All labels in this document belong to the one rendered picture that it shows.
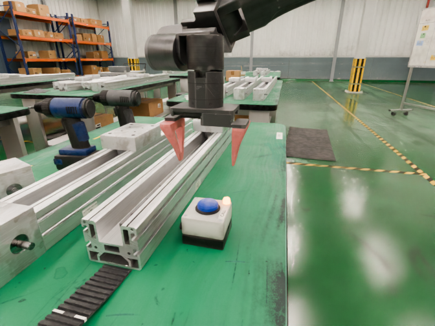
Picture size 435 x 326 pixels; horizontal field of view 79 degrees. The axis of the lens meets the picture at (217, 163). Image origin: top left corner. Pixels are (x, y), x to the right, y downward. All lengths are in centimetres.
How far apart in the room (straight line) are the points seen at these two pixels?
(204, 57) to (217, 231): 29
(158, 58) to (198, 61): 8
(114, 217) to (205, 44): 33
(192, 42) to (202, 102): 9
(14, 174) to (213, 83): 51
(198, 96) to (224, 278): 29
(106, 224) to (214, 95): 28
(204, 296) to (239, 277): 6
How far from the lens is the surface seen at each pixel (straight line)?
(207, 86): 41
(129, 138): 77
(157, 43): 46
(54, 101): 91
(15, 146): 240
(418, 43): 659
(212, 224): 48
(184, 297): 44
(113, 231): 51
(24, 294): 52
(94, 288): 47
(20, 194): 63
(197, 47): 41
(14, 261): 55
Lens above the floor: 111
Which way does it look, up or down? 22 degrees down
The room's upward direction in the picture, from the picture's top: straight up
